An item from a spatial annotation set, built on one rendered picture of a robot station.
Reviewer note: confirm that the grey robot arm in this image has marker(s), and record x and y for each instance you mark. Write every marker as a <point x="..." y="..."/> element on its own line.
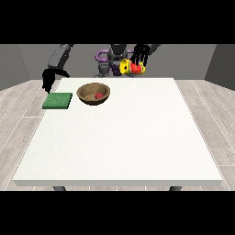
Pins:
<point x="58" y="57"/>

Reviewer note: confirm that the yellow cup with melon print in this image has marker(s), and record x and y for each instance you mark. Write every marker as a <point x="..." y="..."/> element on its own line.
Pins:
<point x="132" y="67"/>

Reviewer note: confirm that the brown wooden bowl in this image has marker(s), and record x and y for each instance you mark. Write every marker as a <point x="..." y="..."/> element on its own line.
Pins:
<point x="93" y="93"/>

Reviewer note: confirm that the green square pad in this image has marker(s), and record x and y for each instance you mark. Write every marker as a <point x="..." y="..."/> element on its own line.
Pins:
<point x="57" y="100"/>

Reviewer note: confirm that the grey robot trunk purple rings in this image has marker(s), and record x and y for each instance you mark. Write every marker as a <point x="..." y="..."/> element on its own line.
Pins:
<point x="114" y="58"/>

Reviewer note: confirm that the small red ball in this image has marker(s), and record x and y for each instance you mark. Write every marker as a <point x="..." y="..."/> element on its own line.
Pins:
<point x="98" y="95"/>

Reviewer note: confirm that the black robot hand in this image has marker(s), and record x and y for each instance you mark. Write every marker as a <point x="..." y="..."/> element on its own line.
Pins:
<point x="140" y="55"/>
<point x="48" y="78"/>

